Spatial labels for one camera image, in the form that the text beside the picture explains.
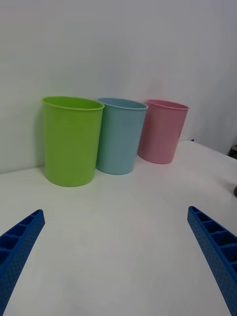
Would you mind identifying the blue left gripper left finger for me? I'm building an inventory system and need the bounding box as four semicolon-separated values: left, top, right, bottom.
0;209;46;316

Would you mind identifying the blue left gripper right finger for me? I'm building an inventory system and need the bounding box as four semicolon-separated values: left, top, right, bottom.
187;205;237;316

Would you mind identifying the green plastic waste bin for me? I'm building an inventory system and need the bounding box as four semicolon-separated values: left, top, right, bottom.
41;96;105;188

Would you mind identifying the pink plastic waste bin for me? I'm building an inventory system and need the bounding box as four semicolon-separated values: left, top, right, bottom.
137;99;190;165

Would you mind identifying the pale blue plastic waste bin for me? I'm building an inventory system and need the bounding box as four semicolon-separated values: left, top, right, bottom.
95;97;149;176

